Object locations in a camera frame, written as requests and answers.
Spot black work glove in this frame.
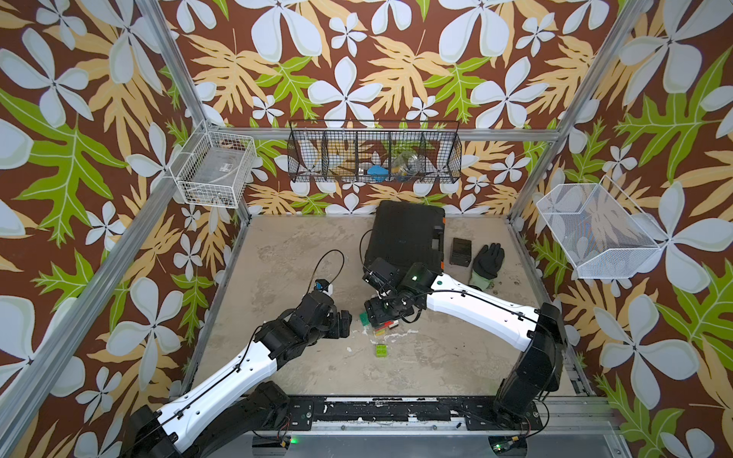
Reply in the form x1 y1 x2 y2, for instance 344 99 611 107
469 242 505 292

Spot small black box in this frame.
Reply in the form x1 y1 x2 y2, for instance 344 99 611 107
449 238 473 267

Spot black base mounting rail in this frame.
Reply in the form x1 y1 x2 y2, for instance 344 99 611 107
261 395 542 432

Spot light green lego brick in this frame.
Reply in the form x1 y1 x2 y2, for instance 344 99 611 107
375 343 387 358

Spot black wire basket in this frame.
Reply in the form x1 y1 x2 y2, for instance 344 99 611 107
286 120 463 184

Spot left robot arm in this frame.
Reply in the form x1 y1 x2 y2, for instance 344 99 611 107
120 279 352 457

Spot white mesh basket right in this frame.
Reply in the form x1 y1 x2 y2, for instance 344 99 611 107
536 177 665 281

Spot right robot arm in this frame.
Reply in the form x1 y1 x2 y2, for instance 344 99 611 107
363 258 567 420

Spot blue object in basket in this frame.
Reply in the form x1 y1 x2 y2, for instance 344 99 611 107
366 165 391 182

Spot white wire basket left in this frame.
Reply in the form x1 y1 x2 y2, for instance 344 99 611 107
173 129 258 209

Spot black plastic tool case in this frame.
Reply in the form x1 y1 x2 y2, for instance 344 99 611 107
365 200 446 273

